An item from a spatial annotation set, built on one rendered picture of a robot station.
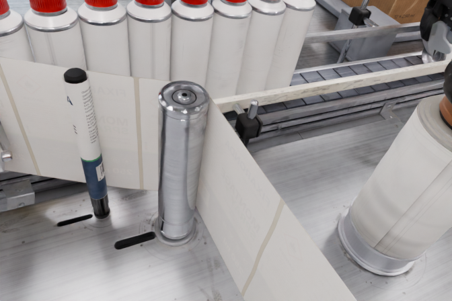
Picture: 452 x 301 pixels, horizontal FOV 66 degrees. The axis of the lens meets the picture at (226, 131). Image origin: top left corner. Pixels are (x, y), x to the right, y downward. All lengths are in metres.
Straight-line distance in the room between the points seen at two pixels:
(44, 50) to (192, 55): 0.16
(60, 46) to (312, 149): 0.35
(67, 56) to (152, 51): 0.09
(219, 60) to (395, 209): 0.28
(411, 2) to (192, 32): 0.71
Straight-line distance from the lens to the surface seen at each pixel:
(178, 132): 0.26
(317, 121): 0.63
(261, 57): 0.50
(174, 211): 0.34
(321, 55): 0.85
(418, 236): 0.38
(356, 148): 0.55
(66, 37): 0.41
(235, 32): 0.45
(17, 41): 0.41
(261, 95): 0.53
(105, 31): 0.41
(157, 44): 0.43
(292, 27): 0.51
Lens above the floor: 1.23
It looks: 43 degrees down
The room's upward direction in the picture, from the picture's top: 11 degrees clockwise
